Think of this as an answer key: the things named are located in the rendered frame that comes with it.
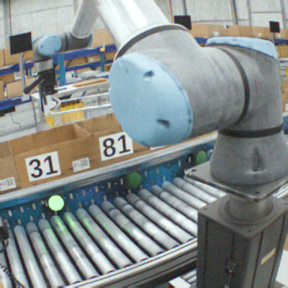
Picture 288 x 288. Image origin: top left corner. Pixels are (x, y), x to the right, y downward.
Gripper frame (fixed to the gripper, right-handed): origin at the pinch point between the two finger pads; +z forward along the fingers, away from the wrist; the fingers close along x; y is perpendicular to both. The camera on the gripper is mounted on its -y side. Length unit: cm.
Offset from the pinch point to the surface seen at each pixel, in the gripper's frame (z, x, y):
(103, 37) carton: -38, 445, 210
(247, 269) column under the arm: 20, -109, 16
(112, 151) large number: 22.8, -8.1, 28.4
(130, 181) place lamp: 36, -16, 32
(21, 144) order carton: 16.7, 20.8, -12.3
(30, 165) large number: 19.0, -8.2, -12.3
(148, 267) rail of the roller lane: 44, -68, 11
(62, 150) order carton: 16.2, -8.0, 4.6
